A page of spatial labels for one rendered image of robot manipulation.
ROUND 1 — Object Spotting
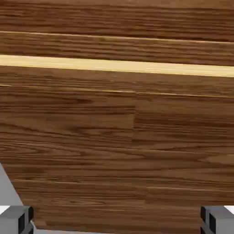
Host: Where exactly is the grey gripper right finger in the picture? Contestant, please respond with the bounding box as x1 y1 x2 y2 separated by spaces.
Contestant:
200 205 234 234

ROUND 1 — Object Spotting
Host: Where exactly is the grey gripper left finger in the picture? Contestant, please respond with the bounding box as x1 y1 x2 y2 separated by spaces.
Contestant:
0 205 35 234

